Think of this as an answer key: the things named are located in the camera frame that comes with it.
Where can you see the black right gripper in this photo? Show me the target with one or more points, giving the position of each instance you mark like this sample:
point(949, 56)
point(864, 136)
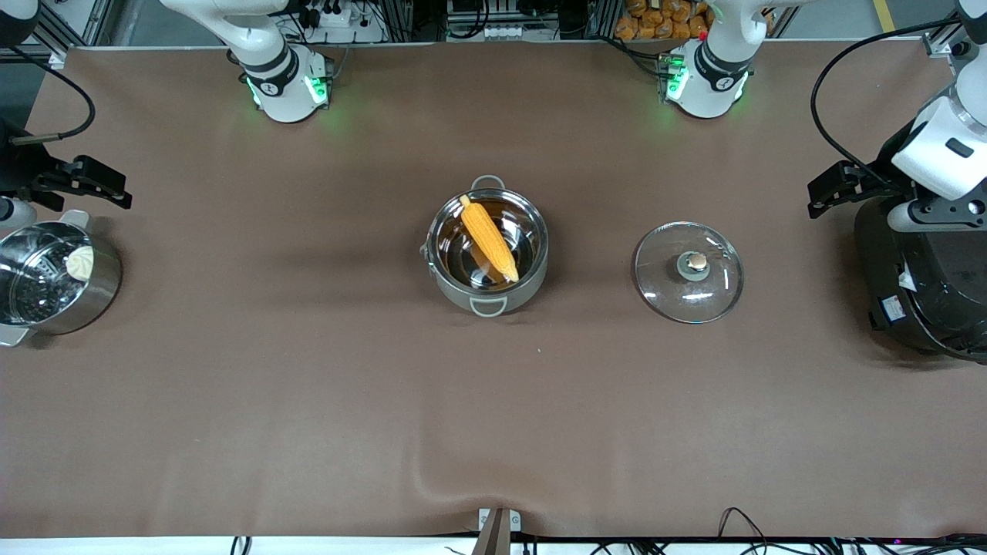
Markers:
point(21, 169)

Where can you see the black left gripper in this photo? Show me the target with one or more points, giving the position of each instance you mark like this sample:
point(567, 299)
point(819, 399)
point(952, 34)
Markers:
point(884, 170)

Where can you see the glass pot lid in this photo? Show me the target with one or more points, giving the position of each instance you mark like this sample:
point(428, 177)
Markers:
point(694, 266)

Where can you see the yellow corn cob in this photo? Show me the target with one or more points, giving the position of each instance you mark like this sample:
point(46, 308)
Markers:
point(490, 235)

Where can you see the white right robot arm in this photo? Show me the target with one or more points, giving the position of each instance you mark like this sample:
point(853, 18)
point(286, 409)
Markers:
point(277, 69)

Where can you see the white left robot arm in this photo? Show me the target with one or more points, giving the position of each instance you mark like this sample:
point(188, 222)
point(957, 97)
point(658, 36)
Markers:
point(713, 69)

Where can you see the shiny steel steamer pot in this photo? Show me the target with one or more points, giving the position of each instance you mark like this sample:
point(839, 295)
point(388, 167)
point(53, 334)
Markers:
point(92, 297)

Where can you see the grey steel cooking pot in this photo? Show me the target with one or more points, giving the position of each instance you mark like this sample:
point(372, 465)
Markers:
point(463, 302)

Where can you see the white steamed bun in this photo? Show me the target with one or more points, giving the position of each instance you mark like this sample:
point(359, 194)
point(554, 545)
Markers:
point(79, 262)

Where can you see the black rice cooker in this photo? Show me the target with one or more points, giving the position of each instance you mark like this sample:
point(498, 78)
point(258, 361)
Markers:
point(933, 293)

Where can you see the bag of orange snacks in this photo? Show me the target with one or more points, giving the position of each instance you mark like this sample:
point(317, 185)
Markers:
point(655, 19)

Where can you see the white power strip with plugs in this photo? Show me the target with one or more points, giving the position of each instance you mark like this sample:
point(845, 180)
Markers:
point(339, 19)

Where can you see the small white power strip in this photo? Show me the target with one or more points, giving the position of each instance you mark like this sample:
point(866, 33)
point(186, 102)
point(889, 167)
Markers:
point(501, 33)

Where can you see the brown table cloth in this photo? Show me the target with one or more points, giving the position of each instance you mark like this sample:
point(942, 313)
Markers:
point(493, 424)

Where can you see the aluminium frame profile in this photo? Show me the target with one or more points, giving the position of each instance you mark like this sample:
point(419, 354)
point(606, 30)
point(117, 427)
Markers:
point(77, 23)
point(944, 42)

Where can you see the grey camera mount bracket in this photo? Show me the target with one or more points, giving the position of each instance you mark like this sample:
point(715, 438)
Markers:
point(497, 532)

